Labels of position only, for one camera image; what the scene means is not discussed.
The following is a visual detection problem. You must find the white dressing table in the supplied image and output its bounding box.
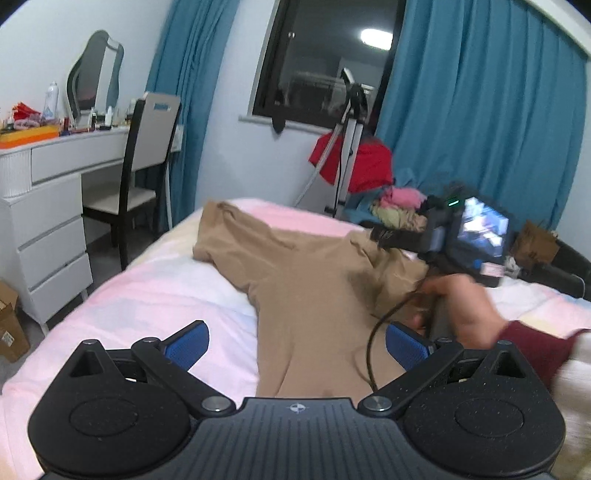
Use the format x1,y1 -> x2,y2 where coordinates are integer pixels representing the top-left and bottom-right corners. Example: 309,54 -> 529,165
0,126 -> 132,335

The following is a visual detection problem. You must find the brown paper bag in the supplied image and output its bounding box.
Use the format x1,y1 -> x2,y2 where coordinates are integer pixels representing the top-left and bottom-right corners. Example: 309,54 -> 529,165
510,220 -> 561,273

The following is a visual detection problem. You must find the tan sweatshirt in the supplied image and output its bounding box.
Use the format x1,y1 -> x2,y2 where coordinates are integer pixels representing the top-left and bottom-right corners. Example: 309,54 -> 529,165
193,199 -> 432,400

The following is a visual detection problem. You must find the wavy framed mirror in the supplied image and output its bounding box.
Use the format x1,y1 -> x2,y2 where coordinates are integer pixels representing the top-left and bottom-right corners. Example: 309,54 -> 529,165
66,30 -> 125,123

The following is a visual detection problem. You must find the cardboard box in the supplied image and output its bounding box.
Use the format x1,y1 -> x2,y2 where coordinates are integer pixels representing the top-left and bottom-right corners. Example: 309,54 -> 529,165
0,281 -> 31,363

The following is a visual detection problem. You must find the pale yellow cloth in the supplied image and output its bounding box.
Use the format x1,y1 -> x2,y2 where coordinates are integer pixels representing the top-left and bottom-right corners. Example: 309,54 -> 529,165
372,203 -> 428,232

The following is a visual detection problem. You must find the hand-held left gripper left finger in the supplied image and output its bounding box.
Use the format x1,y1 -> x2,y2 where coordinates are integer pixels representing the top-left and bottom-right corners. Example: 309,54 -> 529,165
68,320 -> 237,418

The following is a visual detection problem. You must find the pink cloth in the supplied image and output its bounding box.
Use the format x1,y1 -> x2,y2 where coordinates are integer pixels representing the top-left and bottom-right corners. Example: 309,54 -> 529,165
379,185 -> 428,208

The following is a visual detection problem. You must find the orange box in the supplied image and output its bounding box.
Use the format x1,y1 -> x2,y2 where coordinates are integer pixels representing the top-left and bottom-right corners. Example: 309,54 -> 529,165
0,127 -> 61,149

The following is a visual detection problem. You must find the wide blue curtain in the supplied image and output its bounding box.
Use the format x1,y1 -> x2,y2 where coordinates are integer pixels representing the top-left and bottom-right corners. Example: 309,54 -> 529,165
374,0 -> 589,241

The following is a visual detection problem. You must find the black and white chair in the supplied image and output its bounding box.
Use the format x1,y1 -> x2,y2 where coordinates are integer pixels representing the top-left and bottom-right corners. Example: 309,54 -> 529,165
82,91 -> 182,271

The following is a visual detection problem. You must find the red cloth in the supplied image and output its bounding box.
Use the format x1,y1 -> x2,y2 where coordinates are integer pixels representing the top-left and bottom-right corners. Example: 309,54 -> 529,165
308,131 -> 395,195

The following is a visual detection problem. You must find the dark framed window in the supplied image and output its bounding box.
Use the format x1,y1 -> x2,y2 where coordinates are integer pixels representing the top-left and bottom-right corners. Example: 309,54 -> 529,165
252,0 -> 407,134

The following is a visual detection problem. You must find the narrow blue curtain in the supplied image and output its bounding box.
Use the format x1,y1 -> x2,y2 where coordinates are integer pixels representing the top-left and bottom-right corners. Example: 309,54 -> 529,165
145,0 -> 241,232

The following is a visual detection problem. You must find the silver tripod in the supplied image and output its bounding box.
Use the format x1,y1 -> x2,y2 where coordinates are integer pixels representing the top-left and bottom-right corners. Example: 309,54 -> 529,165
293,68 -> 370,220

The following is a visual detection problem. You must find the person's right hand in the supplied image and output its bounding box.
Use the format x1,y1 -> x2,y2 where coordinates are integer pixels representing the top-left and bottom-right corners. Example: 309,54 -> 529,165
409,273 -> 509,349

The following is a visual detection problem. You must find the teal cloth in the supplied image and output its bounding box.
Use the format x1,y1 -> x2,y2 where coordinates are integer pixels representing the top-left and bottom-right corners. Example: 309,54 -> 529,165
342,194 -> 393,227

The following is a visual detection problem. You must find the black padded chair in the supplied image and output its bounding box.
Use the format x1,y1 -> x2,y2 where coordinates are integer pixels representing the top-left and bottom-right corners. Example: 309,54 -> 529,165
522,237 -> 591,301

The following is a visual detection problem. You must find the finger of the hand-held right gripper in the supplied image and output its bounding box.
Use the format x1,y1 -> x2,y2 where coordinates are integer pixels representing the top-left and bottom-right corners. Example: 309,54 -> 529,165
368,224 -> 423,254

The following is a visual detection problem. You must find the bed with pastel blanket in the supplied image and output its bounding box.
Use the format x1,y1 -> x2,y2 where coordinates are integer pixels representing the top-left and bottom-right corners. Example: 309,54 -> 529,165
0,198 -> 591,480

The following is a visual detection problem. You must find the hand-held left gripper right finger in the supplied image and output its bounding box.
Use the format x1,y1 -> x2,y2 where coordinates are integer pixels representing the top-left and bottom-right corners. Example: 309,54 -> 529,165
358,322 -> 529,414

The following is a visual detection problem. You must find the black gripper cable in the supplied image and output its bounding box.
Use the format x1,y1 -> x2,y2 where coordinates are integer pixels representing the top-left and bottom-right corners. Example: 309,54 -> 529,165
366,281 -> 428,393

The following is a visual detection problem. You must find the clear plastic bottle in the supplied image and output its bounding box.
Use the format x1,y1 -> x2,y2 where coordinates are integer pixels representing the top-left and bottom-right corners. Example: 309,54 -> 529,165
43,82 -> 60,121

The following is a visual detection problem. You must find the pile of red packets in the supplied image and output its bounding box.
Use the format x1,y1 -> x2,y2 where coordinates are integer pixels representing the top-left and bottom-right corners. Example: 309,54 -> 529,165
11,102 -> 44,130

